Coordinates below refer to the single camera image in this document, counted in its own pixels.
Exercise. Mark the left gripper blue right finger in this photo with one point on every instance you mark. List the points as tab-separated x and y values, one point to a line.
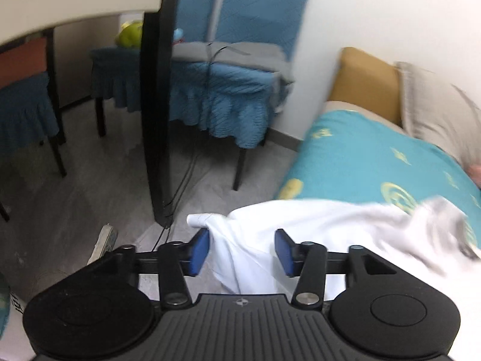
307	263

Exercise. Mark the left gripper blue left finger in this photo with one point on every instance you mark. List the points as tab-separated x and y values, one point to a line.
177	260

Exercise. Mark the white shirt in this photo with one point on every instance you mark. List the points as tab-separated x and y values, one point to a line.
430	243

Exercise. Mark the white power strip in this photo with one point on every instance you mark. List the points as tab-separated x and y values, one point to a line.
105	243

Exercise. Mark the teal patterned bed sheet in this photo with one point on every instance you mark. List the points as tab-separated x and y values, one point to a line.
348	157

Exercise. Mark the mustard yellow headboard cushion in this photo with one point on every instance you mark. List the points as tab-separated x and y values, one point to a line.
368	82

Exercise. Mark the grey pillow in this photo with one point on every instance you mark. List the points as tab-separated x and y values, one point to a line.
439	113

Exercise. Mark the dark teal covered stool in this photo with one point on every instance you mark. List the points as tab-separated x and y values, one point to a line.
114	75

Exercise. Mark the grey folded cloth on chair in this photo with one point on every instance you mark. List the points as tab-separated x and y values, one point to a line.
190	59

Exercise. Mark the yellow green plush toy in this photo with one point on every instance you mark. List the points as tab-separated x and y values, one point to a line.
130	35

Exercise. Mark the black table leg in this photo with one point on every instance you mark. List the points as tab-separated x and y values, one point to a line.
154	75

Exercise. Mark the blue covered chair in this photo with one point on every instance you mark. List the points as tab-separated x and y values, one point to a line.
232	71

